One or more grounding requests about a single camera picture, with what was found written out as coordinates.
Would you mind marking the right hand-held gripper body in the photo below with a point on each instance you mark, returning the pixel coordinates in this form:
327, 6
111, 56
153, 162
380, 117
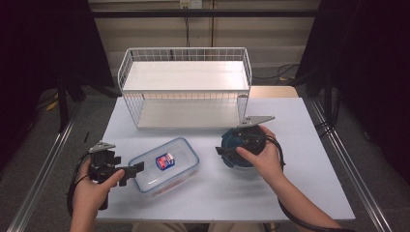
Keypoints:
248, 137

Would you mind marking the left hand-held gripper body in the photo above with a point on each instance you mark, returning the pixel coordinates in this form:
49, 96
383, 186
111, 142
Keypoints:
100, 162

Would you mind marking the round container dark blue lid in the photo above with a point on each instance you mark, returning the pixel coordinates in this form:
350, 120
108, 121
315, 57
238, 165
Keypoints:
227, 142

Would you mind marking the clear plastic container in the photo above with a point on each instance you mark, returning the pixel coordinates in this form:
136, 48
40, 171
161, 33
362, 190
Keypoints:
182, 154

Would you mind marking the person's right hand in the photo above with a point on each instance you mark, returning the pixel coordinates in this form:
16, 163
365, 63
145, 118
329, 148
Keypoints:
269, 161

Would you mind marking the person's left hand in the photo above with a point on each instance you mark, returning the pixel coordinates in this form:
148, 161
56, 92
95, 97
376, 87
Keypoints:
87, 196

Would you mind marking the small black stick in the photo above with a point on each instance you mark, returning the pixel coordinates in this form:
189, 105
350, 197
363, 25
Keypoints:
86, 137

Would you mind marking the wooden table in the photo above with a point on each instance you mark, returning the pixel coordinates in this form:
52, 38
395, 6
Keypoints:
274, 92

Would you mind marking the black curtain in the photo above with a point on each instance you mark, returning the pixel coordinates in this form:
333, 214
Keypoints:
370, 64
38, 48

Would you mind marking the black horizontal bar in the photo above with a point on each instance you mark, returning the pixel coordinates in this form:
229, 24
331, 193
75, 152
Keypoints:
199, 13

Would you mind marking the metal floor rail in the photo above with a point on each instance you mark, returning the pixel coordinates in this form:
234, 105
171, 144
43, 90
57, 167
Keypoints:
354, 180
42, 180

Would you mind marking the white wall outlet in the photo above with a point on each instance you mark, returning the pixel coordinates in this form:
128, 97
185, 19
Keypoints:
190, 3

